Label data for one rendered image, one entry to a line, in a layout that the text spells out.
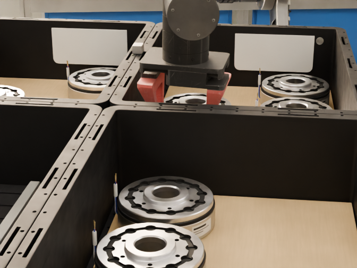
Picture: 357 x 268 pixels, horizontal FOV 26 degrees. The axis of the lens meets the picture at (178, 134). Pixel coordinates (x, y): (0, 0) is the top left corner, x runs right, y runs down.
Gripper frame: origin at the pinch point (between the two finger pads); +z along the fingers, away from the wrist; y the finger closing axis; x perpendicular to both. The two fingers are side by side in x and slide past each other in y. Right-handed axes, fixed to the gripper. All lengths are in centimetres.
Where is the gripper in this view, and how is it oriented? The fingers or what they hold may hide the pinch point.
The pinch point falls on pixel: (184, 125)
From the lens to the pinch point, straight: 98.6
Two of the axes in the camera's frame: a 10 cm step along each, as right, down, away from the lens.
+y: 9.8, 1.0, -1.8
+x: 2.0, -4.0, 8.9
